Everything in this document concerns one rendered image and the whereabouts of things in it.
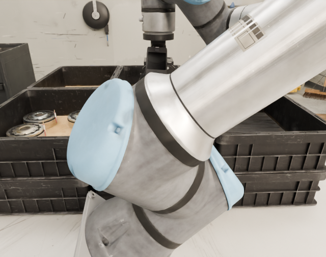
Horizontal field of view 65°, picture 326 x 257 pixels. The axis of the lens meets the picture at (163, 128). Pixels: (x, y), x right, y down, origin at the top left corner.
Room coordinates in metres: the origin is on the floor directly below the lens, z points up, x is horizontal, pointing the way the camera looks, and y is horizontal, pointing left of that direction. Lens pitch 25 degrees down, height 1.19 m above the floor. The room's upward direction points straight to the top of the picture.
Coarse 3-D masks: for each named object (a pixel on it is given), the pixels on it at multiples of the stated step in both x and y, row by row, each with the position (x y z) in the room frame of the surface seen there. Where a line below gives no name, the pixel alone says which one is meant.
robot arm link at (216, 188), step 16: (208, 160) 0.29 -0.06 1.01; (224, 160) 0.35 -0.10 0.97; (208, 176) 0.28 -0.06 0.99; (224, 176) 0.28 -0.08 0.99; (192, 192) 0.25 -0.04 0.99; (208, 192) 0.27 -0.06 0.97; (224, 192) 0.27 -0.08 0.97; (240, 192) 0.28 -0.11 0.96; (176, 208) 0.25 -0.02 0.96; (192, 208) 0.26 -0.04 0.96; (208, 208) 0.27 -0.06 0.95; (224, 208) 0.28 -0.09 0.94; (160, 224) 0.27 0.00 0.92; (176, 224) 0.26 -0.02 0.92; (192, 224) 0.27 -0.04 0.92; (176, 240) 0.27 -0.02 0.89
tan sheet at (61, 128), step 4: (60, 116) 0.87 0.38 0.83; (64, 116) 0.87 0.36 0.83; (60, 120) 0.84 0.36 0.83; (64, 120) 0.84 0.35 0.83; (56, 124) 0.80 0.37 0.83; (60, 124) 0.80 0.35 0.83; (64, 124) 0.80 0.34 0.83; (48, 128) 0.77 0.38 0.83; (52, 128) 0.77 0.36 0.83; (56, 128) 0.77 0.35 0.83; (60, 128) 0.77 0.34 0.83; (64, 128) 0.77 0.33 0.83; (68, 128) 0.77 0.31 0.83; (48, 132) 0.74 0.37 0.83; (52, 132) 0.74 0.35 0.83; (56, 132) 0.74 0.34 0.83; (60, 132) 0.74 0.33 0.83; (64, 132) 0.74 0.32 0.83; (68, 132) 0.74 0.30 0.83
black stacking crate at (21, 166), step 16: (32, 96) 0.88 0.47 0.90; (48, 96) 0.88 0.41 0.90; (64, 96) 0.88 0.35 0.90; (80, 96) 0.89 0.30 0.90; (0, 112) 0.69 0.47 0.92; (16, 112) 0.77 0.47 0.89; (64, 112) 0.88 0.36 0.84; (0, 128) 0.67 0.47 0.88; (0, 160) 0.51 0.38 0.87; (16, 160) 0.51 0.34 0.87; (32, 160) 0.51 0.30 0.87; (48, 160) 0.51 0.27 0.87; (64, 160) 0.51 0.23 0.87; (0, 176) 0.50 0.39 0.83; (16, 176) 0.51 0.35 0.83; (32, 176) 0.51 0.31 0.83; (48, 176) 0.51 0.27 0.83; (64, 176) 0.51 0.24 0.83
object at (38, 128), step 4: (20, 124) 0.73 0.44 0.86; (24, 124) 0.73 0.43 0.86; (28, 124) 0.73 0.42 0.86; (32, 124) 0.74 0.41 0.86; (36, 124) 0.73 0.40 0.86; (40, 124) 0.73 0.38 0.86; (12, 128) 0.70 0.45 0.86; (36, 128) 0.70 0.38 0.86; (40, 128) 0.70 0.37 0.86; (8, 132) 0.67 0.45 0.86; (12, 132) 0.67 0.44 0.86; (16, 132) 0.67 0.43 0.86; (28, 132) 0.67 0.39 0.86; (32, 132) 0.68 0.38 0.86; (36, 132) 0.67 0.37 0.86; (40, 132) 0.68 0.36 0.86; (8, 136) 0.65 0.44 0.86; (12, 136) 0.65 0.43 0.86; (16, 136) 0.65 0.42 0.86; (20, 136) 0.65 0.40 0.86; (24, 136) 0.65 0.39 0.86; (28, 136) 0.65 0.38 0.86; (32, 136) 0.66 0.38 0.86
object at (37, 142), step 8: (48, 88) 0.89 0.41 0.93; (56, 88) 0.89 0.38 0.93; (64, 88) 0.89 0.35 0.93; (72, 88) 0.89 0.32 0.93; (80, 88) 0.89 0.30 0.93; (88, 88) 0.89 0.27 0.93; (96, 88) 0.89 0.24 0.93; (16, 96) 0.80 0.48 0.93; (8, 104) 0.74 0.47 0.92; (40, 136) 0.51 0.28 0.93; (48, 136) 0.51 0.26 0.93; (56, 136) 0.51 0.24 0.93; (64, 136) 0.51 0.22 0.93; (0, 144) 0.50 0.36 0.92; (8, 144) 0.50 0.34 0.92; (16, 144) 0.50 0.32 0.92; (24, 144) 0.50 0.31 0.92; (32, 144) 0.50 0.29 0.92; (40, 144) 0.50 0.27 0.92; (48, 144) 0.50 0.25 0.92; (56, 144) 0.50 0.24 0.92; (64, 144) 0.50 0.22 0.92
